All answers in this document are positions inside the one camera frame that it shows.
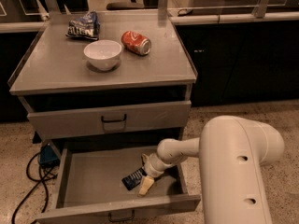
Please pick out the white ceramic bowl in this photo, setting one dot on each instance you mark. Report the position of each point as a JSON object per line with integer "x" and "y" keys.
{"x": 103, "y": 54}

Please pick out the black office chair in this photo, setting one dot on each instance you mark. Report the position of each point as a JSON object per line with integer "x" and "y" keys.
{"x": 125, "y": 5}

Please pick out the grey drawer cabinet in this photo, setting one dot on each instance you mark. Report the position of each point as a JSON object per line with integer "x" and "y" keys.
{"x": 138, "y": 78}

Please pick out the closed grey upper drawer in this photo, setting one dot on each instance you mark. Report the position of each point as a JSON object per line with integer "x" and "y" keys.
{"x": 113, "y": 119}

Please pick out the dark low cabinet right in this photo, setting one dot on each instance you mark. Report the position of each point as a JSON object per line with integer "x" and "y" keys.
{"x": 243, "y": 62}

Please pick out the blue chip bag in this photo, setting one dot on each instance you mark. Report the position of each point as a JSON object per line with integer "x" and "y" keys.
{"x": 87, "y": 26}

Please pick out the dark blue rxbar wrapper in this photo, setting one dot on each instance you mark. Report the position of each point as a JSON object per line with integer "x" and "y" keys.
{"x": 133, "y": 179}

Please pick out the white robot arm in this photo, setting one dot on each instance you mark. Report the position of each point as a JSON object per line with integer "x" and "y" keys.
{"x": 231, "y": 151}

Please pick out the blue power box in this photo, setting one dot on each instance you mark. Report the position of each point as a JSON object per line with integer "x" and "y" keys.
{"x": 49, "y": 156}

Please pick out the open grey lower drawer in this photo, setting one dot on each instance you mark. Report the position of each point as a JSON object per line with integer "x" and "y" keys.
{"x": 89, "y": 188}

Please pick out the dark low cabinet left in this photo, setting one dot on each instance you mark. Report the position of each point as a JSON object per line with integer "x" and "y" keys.
{"x": 13, "y": 47}

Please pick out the dark low cabinet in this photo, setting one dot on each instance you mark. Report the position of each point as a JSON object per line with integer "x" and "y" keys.
{"x": 13, "y": 47}
{"x": 243, "y": 62}

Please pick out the red soda can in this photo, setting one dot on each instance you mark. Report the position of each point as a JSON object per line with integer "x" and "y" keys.
{"x": 136, "y": 43}

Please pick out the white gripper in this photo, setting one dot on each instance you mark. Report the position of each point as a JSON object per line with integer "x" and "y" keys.
{"x": 151, "y": 170}

